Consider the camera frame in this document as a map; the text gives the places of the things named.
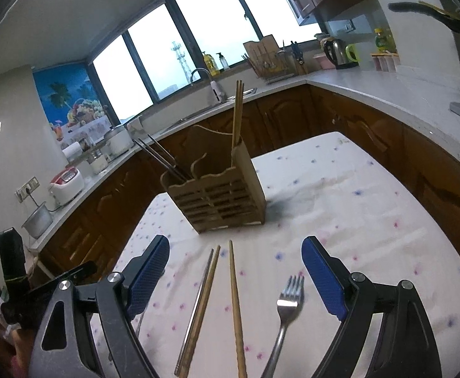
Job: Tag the wooden chopstick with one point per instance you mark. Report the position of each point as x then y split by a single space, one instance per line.
236 114
240 106
199 321
236 307

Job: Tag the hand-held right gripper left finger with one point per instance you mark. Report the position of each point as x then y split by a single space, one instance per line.
147 279

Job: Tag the wooden utensil holder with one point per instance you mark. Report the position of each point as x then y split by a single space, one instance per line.
214 201

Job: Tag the green cup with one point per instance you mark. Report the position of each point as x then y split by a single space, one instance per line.
352 52

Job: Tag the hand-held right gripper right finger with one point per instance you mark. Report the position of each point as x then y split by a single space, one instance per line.
324 279

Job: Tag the kitchen window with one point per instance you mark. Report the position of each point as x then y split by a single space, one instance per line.
198 35

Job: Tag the knife block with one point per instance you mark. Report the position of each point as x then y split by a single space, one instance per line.
299 61

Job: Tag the wooden cutting board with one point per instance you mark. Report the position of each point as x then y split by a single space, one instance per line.
259 49

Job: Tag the black wok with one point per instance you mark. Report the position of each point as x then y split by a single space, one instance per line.
431 13

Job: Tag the pink container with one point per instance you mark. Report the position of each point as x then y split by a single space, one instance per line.
318 62

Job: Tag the curved steel faucet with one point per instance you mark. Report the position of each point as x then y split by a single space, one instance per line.
199 70

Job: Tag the wall socket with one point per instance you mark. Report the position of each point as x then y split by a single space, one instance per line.
27 189

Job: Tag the white countertop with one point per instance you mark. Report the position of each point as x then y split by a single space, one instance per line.
371 86

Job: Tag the metal chopstick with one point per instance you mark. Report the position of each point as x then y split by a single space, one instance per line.
155 159
192 323
167 154
160 160

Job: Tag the small white appliance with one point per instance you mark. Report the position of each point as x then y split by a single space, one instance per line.
98 161

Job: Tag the wooden base cabinets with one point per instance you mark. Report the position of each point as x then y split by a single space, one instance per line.
332 126

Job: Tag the white faucet heater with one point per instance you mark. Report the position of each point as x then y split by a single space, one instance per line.
216 90

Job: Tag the steel electric kettle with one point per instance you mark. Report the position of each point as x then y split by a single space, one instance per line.
334 53

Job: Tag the clear soap dispenser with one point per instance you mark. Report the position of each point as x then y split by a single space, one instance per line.
223 62

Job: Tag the steel sink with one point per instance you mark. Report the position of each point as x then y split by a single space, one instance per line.
190 116

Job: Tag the yellow detergent bottle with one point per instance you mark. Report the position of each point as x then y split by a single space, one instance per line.
210 63

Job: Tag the white electric cooker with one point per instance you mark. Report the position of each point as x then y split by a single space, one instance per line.
117 139

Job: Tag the seasoning jar set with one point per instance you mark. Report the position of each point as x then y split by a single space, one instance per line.
385 62

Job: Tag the small steel fork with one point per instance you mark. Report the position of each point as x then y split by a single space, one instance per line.
289 307

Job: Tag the floral white tablecloth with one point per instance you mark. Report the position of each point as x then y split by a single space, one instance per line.
332 204

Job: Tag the tropical fruit wall poster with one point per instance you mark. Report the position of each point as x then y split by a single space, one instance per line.
68 98

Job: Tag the metal inner pot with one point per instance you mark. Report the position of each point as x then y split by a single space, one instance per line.
37 220

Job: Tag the paper towel roll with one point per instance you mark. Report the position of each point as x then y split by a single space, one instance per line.
72 153

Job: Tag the person's left hand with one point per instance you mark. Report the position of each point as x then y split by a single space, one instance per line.
17 346

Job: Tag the lattice tower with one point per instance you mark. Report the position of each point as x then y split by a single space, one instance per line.
178 61

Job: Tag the white and red rice cooker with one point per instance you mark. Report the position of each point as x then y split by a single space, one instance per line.
66 183

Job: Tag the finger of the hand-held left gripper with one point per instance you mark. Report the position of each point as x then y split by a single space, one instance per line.
68 273

